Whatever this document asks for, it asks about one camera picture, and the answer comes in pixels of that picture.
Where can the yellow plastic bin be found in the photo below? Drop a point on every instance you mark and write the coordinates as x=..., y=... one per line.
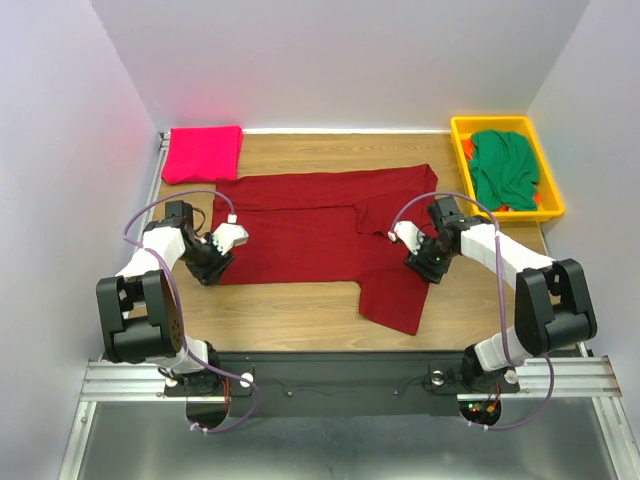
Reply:
x=548, y=198

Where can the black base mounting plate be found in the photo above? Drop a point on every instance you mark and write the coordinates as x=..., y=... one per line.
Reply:
x=341, y=384

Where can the green t shirt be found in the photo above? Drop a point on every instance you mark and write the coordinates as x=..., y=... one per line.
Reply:
x=504, y=170

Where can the dark red t shirt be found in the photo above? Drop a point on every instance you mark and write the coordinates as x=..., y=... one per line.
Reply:
x=330, y=227

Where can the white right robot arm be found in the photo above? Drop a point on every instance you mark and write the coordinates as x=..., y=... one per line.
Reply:
x=552, y=306

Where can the folded pink t shirt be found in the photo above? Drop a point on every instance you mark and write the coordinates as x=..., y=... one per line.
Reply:
x=203, y=154

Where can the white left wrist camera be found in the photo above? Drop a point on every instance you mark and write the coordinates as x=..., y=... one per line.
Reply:
x=228, y=235

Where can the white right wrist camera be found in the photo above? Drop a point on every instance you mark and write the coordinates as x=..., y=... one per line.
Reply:
x=407, y=233

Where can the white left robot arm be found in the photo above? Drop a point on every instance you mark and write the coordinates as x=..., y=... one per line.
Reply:
x=139, y=313

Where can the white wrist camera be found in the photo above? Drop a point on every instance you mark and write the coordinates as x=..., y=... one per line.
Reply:
x=407, y=233
x=228, y=235

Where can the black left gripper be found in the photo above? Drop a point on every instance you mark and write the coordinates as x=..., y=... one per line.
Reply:
x=211, y=274

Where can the aluminium frame rail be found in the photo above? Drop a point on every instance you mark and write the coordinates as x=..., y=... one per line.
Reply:
x=574, y=377

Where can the orange t shirt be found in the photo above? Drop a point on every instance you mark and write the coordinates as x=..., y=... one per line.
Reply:
x=468, y=148

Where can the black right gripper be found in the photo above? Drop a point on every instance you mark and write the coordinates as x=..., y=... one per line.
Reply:
x=423, y=268

